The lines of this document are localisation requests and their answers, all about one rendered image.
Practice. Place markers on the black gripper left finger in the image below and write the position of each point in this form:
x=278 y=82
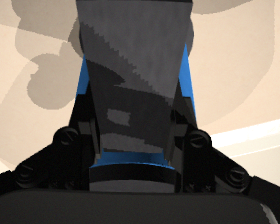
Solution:
x=63 y=164

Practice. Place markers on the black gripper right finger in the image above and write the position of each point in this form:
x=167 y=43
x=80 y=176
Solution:
x=203 y=164

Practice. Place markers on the black round disk with center stud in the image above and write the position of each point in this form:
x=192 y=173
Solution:
x=189 y=40

